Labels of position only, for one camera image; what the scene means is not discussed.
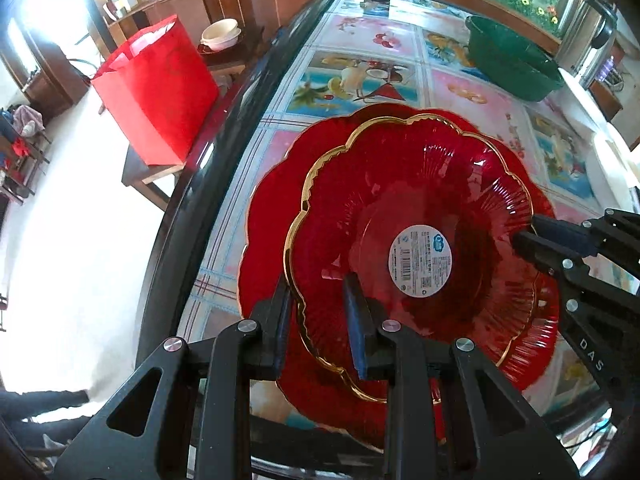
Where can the chair with clothes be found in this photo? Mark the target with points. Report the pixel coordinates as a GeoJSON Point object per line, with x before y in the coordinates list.
{"type": "Point", "coordinates": [22, 120]}

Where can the dark wooden side table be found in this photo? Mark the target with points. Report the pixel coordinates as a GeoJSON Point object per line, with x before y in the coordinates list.
{"type": "Point", "coordinates": [237, 62]}

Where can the green plastic basin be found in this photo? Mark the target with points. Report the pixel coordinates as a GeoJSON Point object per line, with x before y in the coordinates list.
{"type": "Point", "coordinates": [505, 60]}

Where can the small red gold-rimmed glass plate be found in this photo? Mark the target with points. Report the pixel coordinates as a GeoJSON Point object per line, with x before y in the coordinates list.
{"type": "Point", "coordinates": [450, 200]}

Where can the large red glass plate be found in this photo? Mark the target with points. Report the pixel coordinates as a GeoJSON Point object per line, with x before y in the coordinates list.
{"type": "Point", "coordinates": [270, 240]}

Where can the red paper bag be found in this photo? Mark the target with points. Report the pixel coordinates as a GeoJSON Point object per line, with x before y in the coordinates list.
{"type": "Point", "coordinates": [155, 95]}

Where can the cream bowl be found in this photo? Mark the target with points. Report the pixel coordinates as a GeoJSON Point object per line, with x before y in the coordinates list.
{"type": "Point", "coordinates": [225, 44]}
{"type": "Point", "coordinates": [220, 27]}

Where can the wooden stool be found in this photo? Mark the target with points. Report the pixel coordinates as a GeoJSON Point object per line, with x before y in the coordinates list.
{"type": "Point", "coordinates": [145, 180]}

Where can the person's dark trousers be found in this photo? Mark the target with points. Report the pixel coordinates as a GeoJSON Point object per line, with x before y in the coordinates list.
{"type": "Point", "coordinates": [45, 402]}

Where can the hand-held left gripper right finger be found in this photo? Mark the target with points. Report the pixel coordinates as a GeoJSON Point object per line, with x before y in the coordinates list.
{"type": "Point", "coordinates": [357, 332]}

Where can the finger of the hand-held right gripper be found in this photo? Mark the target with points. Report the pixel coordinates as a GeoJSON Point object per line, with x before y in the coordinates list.
{"type": "Point", "coordinates": [562, 232]}
{"type": "Point", "coordinates": [537, 252]}

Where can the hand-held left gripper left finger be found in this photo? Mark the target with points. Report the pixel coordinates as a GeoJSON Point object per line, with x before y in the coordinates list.
{"type": "Point", "coordinates": [280, 345]}

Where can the stainless steel thermos jug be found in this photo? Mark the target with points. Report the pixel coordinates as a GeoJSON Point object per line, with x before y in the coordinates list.
{"type": "Point", "coordinates": [585, 35]}

